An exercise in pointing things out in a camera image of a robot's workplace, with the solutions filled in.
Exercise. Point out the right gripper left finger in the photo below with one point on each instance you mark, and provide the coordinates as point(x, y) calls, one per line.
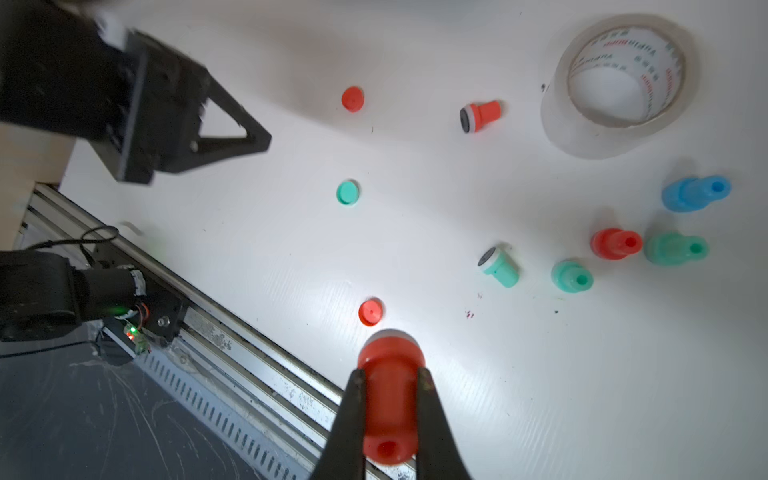
point(342, 457)

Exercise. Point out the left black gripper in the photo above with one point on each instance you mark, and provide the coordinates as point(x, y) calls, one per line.
point(158, 116)

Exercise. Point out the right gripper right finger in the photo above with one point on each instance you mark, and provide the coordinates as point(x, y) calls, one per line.
point(438, 457)

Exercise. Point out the red stamp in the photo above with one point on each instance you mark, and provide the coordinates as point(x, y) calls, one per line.
point(616, 244)
point(390, 360)
point(474, 117)

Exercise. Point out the green cap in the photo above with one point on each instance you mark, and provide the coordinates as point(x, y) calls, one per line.
point(348, 193)

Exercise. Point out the red cap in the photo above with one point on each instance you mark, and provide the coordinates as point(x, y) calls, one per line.
point(371, 312)
point(353, 99)

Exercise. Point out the green stamp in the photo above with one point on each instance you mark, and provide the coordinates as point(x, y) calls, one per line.
point(570, 276)
point(674, 249)
point(495, 262)

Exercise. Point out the red stamp bottom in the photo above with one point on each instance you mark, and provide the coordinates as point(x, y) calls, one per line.
point(616, 244)

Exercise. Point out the blue stamp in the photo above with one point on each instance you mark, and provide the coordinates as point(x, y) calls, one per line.
point(694, 194)

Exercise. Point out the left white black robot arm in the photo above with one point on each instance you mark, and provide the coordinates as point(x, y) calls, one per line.
point(59, 74)

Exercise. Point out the red stamp top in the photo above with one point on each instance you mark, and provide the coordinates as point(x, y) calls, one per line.
point(474, 117)

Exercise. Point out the clear tape roll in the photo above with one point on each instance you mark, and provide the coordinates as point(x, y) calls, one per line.
point(618, 83)

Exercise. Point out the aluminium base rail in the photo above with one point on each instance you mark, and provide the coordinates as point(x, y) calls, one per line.
point(220, 401)

